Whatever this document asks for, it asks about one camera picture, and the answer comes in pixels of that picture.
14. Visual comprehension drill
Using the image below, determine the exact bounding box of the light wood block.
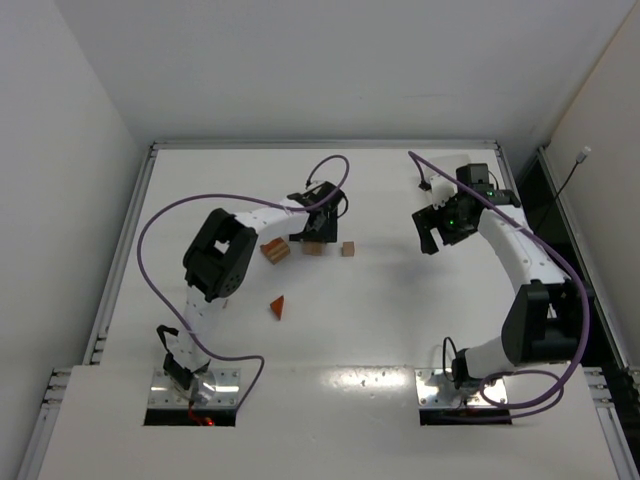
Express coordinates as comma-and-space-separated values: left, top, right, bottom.
302, 242, 326, 256

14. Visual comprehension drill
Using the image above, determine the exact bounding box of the metal base plate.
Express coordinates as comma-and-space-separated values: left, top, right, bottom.
414, 368, 494, 410
147, 369, 240, 410

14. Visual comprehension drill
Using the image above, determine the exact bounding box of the black cable with white plug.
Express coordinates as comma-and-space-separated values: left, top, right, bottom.
532, 145, 592, 236

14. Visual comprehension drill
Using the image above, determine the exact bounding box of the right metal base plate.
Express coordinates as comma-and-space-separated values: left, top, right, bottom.
414, 368, 494, 410

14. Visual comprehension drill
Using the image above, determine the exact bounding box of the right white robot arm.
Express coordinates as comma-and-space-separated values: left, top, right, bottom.
412, 163, 593, 387

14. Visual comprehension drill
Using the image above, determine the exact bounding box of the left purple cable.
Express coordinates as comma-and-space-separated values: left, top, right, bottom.
137, 154, 351, 424

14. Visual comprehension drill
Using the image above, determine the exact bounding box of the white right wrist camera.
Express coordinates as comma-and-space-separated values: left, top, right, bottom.
429, 174, 457, 210

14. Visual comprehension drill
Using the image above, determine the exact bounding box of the aluminium table frame rail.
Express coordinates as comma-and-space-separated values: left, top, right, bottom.
82, 143, 158, 366

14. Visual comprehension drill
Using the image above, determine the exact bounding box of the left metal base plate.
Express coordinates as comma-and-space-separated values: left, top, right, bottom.
147, 369, 240, 410

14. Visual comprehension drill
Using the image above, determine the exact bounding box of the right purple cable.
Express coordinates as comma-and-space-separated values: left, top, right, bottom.
407, 150, 592, 420

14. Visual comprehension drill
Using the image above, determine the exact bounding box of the purple cable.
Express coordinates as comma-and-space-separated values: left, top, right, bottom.
137, 154, 351, 424
407, 150, 592, 420

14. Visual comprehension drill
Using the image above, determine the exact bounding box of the orange triangle wood block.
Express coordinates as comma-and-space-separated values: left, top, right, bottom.
269, 295, 285, 321

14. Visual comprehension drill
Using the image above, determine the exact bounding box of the orange arch wood block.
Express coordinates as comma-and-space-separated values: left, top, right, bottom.
260, 238, 291, 265

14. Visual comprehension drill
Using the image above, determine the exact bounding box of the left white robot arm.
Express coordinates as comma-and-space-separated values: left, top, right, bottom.
157, 182, 348, 391

